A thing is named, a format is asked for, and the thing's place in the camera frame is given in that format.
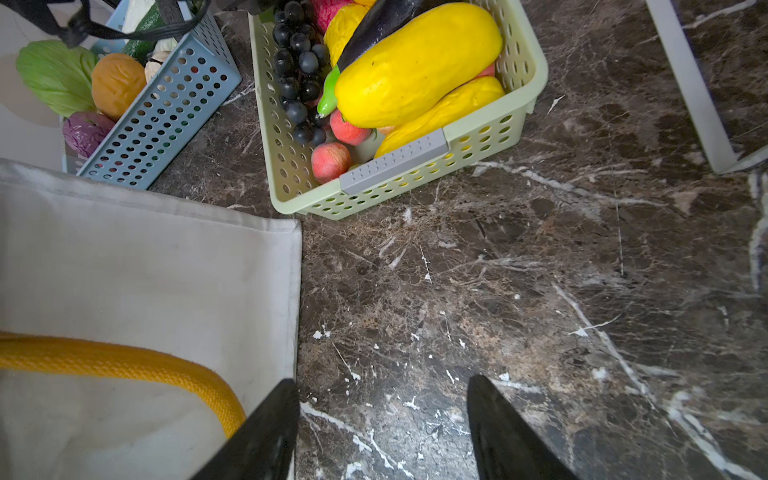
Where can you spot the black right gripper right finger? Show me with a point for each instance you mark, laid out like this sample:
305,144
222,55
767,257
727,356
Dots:
504,445

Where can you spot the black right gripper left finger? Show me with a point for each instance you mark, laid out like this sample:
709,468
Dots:
263,447

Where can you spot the white canvas grocery bag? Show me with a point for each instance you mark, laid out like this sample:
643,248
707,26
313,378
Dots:
87,260

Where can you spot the large yellow mango toy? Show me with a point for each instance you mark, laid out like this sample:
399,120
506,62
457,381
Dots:
408,72

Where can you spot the dark purple eggplant toy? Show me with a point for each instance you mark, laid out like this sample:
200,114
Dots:
382,20

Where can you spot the red peach toy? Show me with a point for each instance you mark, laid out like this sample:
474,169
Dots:
346,132
329,161

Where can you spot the light green perforated basket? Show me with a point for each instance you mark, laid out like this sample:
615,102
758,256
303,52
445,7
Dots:
522,70

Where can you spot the blue perforated basket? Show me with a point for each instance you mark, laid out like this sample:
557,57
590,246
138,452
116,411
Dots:
190,86

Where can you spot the yellow banana toy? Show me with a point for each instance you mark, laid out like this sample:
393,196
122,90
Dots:
461,102

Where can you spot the black grape bunch toy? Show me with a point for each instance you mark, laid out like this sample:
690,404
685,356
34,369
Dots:
301,63

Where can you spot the orange potato toy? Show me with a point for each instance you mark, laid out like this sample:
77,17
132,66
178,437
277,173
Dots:
117,80

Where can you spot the white cauliflower toy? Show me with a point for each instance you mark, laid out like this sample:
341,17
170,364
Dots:
161,52

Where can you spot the green cucumber toy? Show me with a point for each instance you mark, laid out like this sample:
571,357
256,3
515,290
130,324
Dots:
141,16

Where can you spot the green cabbage toy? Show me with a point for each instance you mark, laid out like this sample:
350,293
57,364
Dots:
60,77

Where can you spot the yellow lemon toy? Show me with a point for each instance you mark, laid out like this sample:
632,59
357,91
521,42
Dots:
342,28

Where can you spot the pink dragon fruit toy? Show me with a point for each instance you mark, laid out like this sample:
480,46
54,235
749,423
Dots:
326,10

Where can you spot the white wire wooden shelf rack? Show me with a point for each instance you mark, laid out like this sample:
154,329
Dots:
714,140

